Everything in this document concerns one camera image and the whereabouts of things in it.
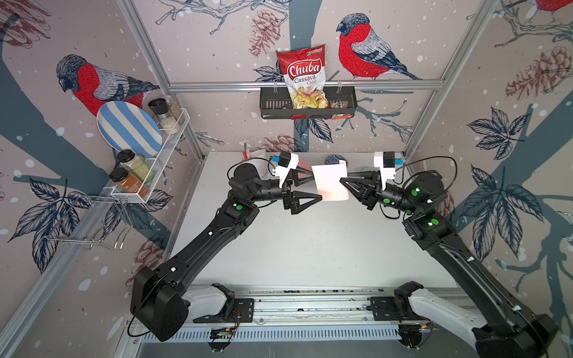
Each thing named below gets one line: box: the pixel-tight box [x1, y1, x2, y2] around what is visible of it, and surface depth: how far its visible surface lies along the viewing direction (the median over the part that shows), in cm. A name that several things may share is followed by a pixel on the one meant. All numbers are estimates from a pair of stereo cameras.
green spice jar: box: [113, 149, 155, 183], surface depth 67 cm
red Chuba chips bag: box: [276, 44, 329, 110], surface depth 83 cm
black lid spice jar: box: [147, 97, 181, 135], surface depth 82 cm
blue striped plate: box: [96, 100, 163, 158], surface depth 73 cm
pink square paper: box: [311, 159, 350, 202], surface depth 59 cm
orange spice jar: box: [108, 167, 151, 200], surface depth 63 cm
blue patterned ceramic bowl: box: [324, 154, 348, 168], surface depth 116 cm
